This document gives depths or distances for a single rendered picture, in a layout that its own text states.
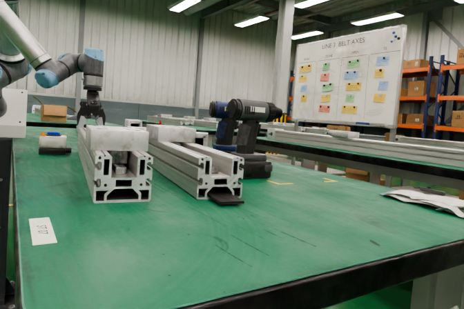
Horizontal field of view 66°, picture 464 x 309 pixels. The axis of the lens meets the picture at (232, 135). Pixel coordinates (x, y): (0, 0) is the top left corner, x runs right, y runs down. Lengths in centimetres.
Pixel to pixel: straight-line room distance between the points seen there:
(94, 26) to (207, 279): 1252
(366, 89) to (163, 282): 372
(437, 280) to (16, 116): 173
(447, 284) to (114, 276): 70
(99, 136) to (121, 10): 1246
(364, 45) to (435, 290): 344
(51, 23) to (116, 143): 1194
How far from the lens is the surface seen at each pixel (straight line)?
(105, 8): 1301
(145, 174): 67
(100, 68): 154
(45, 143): 130
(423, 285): 86
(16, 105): 197
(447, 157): 213
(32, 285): 40
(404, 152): 225
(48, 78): 150
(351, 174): 500
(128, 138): 73
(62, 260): 45
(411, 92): 1171
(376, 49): 401
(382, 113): 386
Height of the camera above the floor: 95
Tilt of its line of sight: 3 degrees down
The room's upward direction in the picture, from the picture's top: 4 degrees clockwise
